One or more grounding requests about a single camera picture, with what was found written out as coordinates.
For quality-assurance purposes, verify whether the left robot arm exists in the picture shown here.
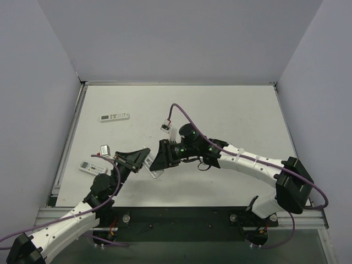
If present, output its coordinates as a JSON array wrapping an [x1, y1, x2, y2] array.
[[6, 148, 150, 263]]

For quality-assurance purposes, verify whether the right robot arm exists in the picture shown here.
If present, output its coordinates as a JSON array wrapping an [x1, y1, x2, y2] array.
[[149, 123, 313, 219]]

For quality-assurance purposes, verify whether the white remote with display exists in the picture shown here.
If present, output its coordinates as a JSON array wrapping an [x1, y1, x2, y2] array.
[[100, 113, 130, 123]]

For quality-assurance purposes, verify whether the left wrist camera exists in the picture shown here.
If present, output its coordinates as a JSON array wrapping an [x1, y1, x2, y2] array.
[[98, 144, 112, 159]]

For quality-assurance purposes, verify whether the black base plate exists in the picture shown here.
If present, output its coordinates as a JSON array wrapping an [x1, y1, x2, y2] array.
[[92, 223, 268, 243]]

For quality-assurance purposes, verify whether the aluminium frame rail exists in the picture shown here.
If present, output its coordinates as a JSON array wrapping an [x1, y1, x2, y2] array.
[[32, 205, 329, 234]]

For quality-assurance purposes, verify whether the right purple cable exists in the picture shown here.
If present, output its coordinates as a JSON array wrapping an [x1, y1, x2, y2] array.
[[168, 103, 329, 250]]

